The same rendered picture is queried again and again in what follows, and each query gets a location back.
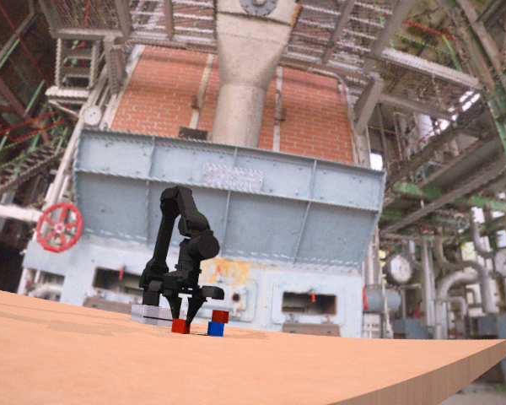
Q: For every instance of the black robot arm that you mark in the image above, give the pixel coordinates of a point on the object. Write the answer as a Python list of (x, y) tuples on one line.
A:
[(202, 245)]

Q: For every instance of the blue cube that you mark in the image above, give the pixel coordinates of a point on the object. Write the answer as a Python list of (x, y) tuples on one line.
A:
[(215, 328)]

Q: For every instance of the red cube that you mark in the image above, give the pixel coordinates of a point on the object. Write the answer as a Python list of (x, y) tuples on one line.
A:
[(220, 316), (179, 326)]

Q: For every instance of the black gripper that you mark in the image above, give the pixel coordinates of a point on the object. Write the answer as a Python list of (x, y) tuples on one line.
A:
[(198, 295)]

